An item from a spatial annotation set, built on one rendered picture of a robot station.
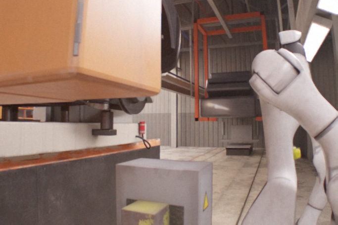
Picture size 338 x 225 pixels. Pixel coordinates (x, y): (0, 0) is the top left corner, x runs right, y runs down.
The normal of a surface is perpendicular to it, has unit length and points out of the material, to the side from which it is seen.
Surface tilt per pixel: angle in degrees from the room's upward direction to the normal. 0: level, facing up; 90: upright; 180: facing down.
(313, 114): 95
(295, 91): 95
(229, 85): 64
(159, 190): 90
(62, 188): 90
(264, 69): 74
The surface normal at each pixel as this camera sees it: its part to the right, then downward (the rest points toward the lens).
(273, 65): -0.61, -0.28
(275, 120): -0.44, 0.02
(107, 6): 0.92, -0.04
